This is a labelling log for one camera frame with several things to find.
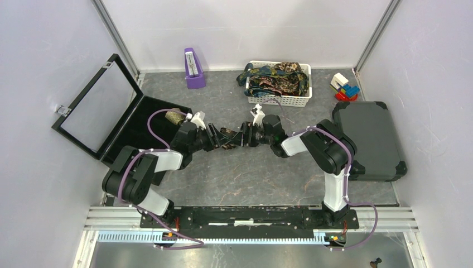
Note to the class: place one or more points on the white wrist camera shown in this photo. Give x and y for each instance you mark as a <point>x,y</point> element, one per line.
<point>258,115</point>
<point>197,119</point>

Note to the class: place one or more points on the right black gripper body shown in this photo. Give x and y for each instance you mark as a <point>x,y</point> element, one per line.
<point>256,136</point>

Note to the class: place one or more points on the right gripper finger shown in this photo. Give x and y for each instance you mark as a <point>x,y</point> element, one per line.
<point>232,144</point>
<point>241,134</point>

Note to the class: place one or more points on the black gold floral tie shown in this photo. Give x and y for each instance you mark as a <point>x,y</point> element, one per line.
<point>227,132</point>

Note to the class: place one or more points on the black display box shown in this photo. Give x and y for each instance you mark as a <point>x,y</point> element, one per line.
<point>112,112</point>

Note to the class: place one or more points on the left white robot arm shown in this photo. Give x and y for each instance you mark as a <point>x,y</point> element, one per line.
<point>131,177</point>

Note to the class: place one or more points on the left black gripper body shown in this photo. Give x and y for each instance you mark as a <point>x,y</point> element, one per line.
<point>203,142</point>

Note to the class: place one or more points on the dark grey hard case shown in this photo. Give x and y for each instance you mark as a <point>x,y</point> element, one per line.
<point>380,156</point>

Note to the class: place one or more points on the purple metronome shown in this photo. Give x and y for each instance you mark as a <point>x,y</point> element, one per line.
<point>195,78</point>

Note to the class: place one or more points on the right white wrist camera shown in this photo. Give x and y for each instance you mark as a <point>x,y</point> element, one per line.
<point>258,115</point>

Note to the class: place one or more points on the white perforated basket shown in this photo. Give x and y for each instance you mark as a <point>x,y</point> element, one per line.
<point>285,100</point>

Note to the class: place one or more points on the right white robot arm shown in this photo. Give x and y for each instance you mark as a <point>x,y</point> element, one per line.
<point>330,148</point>

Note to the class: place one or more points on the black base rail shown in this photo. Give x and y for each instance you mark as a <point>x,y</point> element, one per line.
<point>294,221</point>

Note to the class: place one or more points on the small black knob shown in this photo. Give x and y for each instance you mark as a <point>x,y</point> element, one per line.
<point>375,263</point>

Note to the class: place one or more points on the rolled gold tie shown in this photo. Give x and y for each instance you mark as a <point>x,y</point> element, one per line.
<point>175,116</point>

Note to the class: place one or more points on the pile of patterned ties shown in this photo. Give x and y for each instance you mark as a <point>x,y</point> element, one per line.
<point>282,79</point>

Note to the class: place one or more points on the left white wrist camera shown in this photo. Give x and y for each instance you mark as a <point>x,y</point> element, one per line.
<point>197,119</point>

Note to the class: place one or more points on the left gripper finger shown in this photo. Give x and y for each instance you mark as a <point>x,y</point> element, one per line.
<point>224,143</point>
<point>212,133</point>

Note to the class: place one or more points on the colourful toy blocks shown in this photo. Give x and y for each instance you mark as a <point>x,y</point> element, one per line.
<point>344,91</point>

